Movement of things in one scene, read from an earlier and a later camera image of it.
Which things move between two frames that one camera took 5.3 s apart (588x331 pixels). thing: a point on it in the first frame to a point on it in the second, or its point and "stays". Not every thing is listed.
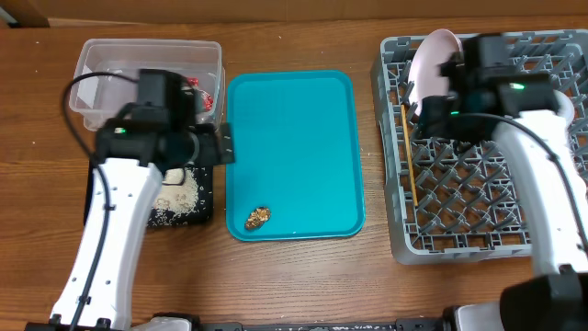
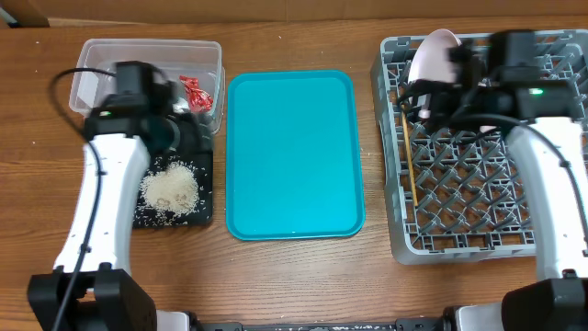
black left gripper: (210, 154) to (191, 142)
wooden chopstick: (409, 155) stays
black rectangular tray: (186, 196) stays
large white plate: (424, 78) stays
